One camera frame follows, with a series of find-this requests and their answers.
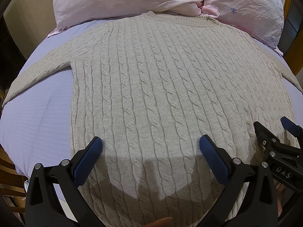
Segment wooden chair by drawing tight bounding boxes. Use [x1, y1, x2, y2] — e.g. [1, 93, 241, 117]
[1, 148, 27, 226]

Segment wooden headboard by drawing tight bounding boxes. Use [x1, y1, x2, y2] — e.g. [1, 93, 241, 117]
[278, 0, 302, 75]

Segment beige cable-knit sweater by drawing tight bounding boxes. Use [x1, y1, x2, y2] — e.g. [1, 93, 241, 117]
[2, 10, 303, 227]

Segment pink floral pillow right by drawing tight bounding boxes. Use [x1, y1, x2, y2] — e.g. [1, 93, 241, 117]
[201, 0, 284, 50]

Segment person's hand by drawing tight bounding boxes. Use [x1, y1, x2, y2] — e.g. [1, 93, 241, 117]
[143, 217, 173, 227]

